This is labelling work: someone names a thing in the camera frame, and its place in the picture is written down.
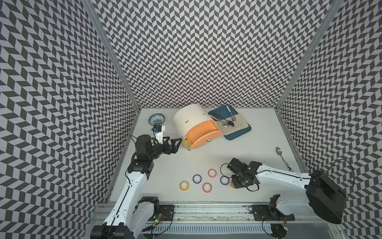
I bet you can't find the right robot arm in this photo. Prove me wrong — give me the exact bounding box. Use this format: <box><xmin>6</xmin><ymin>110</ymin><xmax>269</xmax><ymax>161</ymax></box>
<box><xmin>227</xmin><ymin>158</ymin><xmax>347</xmax><ymax>224</ymax></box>

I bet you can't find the red tape roll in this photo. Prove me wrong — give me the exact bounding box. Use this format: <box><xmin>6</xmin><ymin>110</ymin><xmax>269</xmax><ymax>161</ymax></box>
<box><xmin>203</xmin><ymin>182</ymin><xmax>212</xmax><ymax>193</ymax></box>
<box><xmin>208</xmin><ymin>169</ymin><xmax>217</xmax><ymax>178</ymax></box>

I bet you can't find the yellow tape roll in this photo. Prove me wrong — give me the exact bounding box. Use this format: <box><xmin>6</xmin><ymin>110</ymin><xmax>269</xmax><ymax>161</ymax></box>
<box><xmin>180</xmin><ymin>180</ymin><xmax>190</xmax><ymax>192</ymax></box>
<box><xmin>230</xmin><ymin>181</ymin><xmax>236</xmax><ymax>190</ymax></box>

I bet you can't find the yellow drawer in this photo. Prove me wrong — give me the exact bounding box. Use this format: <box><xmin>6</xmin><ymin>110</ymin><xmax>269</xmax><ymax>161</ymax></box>
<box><xmin>184</xmin><ymin>138</ymin><xmax>192</xmax><ymax>148</ymax></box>

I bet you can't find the white handled utensil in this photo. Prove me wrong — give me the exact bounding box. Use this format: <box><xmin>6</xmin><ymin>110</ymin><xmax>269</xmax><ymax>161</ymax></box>
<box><xmin>226</xmin><ymin>105</ymin><xmax>236</xmax><ymax>123</ymax></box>

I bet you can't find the beige cloth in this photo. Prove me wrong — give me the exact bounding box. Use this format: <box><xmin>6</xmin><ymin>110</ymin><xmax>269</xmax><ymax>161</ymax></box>
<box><xmin>215</xmin><ymin>114</ymin><xmax>251</xmax><ymax>140</ymax></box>

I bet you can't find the spoon on cloth right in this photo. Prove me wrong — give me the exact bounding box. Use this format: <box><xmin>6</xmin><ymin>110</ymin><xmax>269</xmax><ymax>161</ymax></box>
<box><xmin>221</xmin><ymin>119</ymin><xmax>235</xmax><ymax>126</ymax></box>

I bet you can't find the teal tray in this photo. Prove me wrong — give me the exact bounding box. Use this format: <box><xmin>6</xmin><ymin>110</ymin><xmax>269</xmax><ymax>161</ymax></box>
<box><xmin>208</xmin><ymin>105</ymin><xmax>252</xmax><ymax>140</ymax></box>

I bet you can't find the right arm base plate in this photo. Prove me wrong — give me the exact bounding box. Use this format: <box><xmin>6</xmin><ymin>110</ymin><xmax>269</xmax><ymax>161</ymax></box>
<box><xmin>248</xmin><ymin>205</ymin><xmax>295</xmax><ymax>222</ymax></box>

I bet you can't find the blue white patterned bowl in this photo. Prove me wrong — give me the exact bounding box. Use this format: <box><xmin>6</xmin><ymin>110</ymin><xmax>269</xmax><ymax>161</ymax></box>
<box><xmin>148</xmin><ymin>113</ymin><xmax>166</xmax><ymax>126</ymax></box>

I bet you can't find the lower red tape roll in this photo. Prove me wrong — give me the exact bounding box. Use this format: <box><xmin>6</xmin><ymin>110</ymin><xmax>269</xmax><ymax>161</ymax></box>
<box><xmin>203</xmin><ymin>182</ymin><xmax>212</xmax><ymax>193</ymax></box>

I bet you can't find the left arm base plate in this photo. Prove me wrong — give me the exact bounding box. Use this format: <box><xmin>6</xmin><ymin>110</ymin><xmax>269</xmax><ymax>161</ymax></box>
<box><xmin>147</xmin><ymin>204</ymin><xmax>175</xmax><ymax>222</ymax></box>

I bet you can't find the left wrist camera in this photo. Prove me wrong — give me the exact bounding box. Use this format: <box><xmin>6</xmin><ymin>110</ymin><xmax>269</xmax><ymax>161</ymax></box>
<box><xmin>152</xmin><ymin>123</ymin><xmax>165</xmax><ymax>144</ymax></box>

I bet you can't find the purple tape roll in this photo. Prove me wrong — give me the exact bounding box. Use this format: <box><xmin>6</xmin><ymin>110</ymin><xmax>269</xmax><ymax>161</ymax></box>
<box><xmin>193</xmin><ymin>174</ymin><xmax>202</xmax><ymax>184</ymax></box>
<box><xmin>220</xmin><ymin>176</ymin><xmax>230</xmax><ymax>186</ymax></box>

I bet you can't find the white drawer cabinet shell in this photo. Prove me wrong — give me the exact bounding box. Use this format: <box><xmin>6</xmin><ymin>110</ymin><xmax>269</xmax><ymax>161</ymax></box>
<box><xmin>173</xmin><ymin>104</ymin><xmax>213</xmax><ymax>140</ymax></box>

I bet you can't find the spoon on cloth left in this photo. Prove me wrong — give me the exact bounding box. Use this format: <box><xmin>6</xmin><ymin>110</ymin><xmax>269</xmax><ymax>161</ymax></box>
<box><xmin>211</xmin><ymin>115</ymin><xmax>229</xmax><ymax>128</ymax></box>

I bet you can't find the spoon on cloth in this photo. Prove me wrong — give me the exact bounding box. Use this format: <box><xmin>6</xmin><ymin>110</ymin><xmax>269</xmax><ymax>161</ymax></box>
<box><xmin>211</xmin><ymin>115</ymin><xmax>229</xmax><ymax>128</ymax></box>
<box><xmin>221</xmin><ymin>119</ymin><xmax>235</xmax><ymax>126</ymax></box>

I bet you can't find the orange top drawer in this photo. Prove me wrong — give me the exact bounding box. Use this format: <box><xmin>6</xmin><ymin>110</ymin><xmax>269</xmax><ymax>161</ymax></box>
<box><xmin>184</xmin><ymin>120</ymin><xmax>223</xmax><ymax>151</ymax></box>

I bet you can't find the metal spoon on table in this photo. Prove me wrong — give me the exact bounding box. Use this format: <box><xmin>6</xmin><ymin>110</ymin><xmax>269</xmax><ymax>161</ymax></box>
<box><xmin>276</xmin><ymin>147</ymin><xmax>289</xmax><ymax>167</ymax></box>

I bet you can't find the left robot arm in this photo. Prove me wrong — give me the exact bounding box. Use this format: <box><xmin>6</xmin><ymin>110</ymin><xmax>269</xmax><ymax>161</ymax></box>
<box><xmin>90</xmin><ymin>134</ymin><xmax>183</xmax><ymax>239</ymax></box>

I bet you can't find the upper red tape roll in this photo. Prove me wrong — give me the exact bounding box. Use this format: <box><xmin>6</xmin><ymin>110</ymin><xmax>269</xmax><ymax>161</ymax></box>
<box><xmin>208</xmin><ymin>169</ymin><xmax>217</xmax><ymax>178</ymax></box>

